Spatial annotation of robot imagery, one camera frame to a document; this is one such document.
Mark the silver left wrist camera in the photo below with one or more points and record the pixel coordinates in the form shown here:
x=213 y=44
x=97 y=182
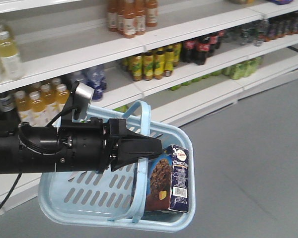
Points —
x=80 y=100

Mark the chocolate cookie box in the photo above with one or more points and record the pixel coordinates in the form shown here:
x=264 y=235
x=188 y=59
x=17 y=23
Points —
x=167 y=186

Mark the white drink shelving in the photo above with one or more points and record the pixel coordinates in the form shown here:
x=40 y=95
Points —
x=71 y=41

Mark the pale yellow drink bottle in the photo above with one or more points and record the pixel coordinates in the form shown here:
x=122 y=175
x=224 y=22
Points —
x=10 y=59

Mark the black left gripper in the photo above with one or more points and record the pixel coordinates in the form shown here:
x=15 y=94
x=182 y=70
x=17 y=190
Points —
x=98 y=146

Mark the light blue plastic basket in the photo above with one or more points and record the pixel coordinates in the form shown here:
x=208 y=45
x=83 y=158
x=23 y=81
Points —
x=116 y=199

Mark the cola bottles group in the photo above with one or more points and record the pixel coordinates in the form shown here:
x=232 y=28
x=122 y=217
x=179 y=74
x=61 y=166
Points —
x=198 y=49

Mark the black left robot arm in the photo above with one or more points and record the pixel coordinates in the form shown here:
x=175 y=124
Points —
x=28 y=149

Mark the orange juice bottles group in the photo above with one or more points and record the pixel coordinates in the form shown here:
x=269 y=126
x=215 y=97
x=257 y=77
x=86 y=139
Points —
x=131 y=17

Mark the yellow juice bottles group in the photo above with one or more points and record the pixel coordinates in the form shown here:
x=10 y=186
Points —
x=39 y=103

